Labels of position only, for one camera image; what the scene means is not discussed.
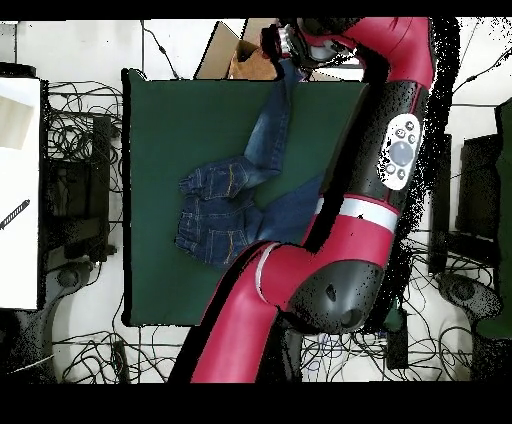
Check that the black threaded rod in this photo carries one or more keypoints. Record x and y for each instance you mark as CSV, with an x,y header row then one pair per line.
x,y
16,213

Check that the dark green table cloth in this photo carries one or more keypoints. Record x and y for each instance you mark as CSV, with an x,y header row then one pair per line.
x,y
180,120

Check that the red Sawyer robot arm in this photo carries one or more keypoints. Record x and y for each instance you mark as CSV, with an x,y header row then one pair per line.
x,y
240,340

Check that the brown cardboard box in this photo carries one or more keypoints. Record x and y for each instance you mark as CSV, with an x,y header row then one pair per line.
x,y
216,56

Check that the black power strip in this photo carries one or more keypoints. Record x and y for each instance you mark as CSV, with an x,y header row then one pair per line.
x,y
120,360
396,348

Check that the beige paper sheet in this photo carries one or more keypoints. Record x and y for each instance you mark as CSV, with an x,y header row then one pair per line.
x,y
14,124

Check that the white table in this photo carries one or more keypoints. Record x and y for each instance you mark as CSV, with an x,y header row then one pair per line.
x,y
20,260

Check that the blue denim jeans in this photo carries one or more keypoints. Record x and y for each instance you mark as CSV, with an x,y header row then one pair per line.
x,y
216,216

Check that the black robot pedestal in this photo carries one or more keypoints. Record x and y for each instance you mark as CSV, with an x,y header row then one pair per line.
x,y
288,356

